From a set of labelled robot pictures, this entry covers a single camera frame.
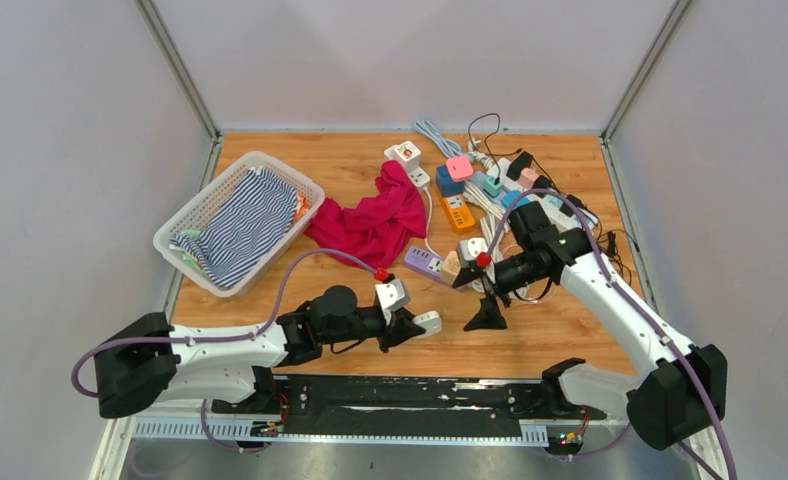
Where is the white long power strip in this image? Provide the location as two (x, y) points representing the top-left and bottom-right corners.
(466, 152), (582, 231)

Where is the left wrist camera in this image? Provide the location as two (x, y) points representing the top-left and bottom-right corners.
(375, 278), (411, 325)

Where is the blue cube adapter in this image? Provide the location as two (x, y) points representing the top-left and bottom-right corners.
(435, 165), (461, 198)

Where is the white plastic basket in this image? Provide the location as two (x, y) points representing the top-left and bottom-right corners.
(153, 151), (326, 298)

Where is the blue striped cloth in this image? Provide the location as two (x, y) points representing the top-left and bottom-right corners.
(170, 167), (302, 289)

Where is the purple USB power strip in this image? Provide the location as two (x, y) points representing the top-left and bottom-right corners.
(403, 246), (442, 283)

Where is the coiled white cable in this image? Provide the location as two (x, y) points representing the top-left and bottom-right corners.
(463, 182), (554, 306)

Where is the cyan square plug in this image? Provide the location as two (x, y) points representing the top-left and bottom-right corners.
(500, 191), (529, 209)

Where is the orange power strip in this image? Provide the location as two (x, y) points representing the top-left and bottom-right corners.
(440, 194), (476, 235)

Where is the magenta cloth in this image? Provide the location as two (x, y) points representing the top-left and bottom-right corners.
(305, 160), (428, 268)

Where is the white USB charger plug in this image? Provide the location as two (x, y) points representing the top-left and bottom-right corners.
(412, 311), (442, 338)

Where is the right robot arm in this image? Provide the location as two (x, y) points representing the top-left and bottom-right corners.
(453, 202), (737, 479)

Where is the beige dragon cube adapter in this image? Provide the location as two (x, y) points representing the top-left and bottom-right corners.
(440, 250), (461, 286)

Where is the white travel adapter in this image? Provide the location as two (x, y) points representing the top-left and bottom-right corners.
(407, 167), (431, 190)

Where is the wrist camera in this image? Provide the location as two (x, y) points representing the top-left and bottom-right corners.
(457, 237), (491, 269)
(375, 278), (411, 325)

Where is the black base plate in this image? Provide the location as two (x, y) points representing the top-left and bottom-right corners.
(211, 374), (609, 439)

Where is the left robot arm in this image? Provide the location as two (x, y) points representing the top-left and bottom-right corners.
(86, 304), (441, 419)

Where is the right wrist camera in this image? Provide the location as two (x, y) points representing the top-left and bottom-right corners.
(457, 237), (491, 269)

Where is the pink square plug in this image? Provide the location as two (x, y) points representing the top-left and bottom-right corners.
(445, 155), (474, 182)

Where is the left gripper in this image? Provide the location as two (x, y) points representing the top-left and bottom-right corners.
(321, 307), (426, 353)

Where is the white cube socket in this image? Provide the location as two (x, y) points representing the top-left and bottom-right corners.
(384, 141), (422, 172)

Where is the light blue cable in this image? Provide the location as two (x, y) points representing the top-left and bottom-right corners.
(413, 119), (465, 160)

